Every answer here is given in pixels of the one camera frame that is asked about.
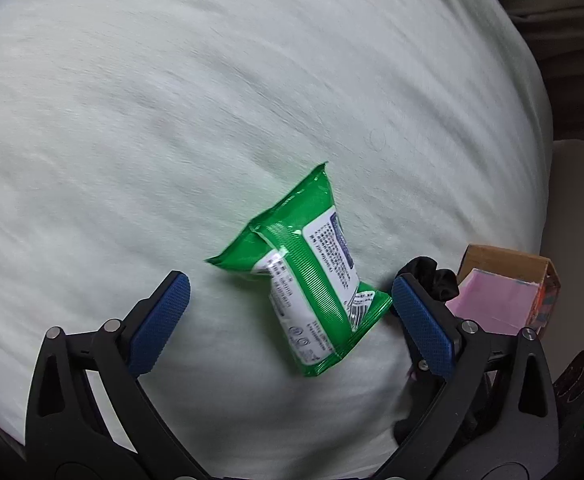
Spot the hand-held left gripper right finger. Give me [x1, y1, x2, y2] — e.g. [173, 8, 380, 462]
[372, 273, 560, 480]

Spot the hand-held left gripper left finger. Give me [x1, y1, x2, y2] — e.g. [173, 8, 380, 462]
[24, 270, 207, 480]

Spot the patterned cardboard box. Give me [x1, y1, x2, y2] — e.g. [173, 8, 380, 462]
[444, 243, 562, 342]

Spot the green wet wipes packet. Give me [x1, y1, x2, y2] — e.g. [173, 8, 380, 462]
[204, 161, 393, 379]

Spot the black scrunchie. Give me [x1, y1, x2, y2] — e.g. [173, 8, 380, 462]
[396, 255, 461, 319]

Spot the light green bed sheet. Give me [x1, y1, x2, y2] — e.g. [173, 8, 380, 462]
[0, 0, 553, 480]

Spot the brown right curtain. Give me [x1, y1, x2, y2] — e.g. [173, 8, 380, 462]
[491, 0, 584, 142]

